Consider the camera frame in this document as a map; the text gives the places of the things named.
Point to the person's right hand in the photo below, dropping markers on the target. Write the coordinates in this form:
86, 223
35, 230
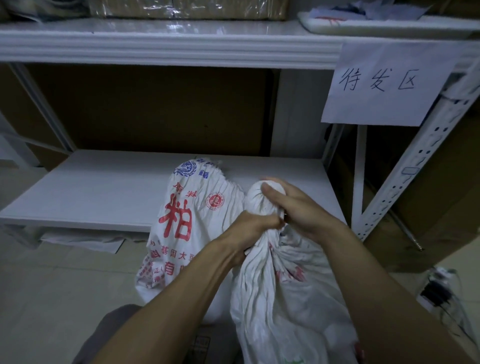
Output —
303, 210

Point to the person's left hand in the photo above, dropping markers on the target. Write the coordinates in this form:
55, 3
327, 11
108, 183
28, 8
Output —
243, 230

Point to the person's right thumb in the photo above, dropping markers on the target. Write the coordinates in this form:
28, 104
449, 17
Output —
273, 200

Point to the person's left fingers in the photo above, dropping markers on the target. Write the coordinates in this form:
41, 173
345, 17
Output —
272, 223

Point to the plain white woven sack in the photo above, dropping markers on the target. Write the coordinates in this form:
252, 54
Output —
285, 300

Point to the person's right forearm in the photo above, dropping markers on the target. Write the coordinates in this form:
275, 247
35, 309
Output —
378, 300

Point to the person's left forearm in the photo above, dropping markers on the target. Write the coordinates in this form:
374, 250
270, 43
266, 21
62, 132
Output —
176, 300

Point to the white sack with red print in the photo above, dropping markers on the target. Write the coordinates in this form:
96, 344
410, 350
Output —
195, 210

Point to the thin metal rod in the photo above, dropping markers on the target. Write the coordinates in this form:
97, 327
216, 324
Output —
408, 234

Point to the flat printed cardboard box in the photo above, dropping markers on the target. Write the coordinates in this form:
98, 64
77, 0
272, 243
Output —
210, 347

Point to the white handwritten paper sign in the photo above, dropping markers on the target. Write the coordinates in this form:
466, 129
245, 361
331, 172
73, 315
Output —
375, 105

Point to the brown cardboard carton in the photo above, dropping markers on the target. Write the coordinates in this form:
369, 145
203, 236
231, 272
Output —
442, 210

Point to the white metal shelving rack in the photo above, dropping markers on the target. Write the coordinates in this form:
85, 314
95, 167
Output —
168, 48

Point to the white paper sheet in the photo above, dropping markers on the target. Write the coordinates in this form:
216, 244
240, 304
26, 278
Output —
86, 242

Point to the plastic-wrapped brown box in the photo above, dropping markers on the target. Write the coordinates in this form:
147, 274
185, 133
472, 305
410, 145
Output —
187, 9

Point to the white foam tray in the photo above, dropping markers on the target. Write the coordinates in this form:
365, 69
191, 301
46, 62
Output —
393, 27

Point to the pile of loose papers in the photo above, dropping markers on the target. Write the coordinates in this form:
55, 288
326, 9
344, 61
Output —
378, 9

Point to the dark plastic bag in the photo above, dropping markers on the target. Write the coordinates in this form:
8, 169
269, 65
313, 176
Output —
41, 9

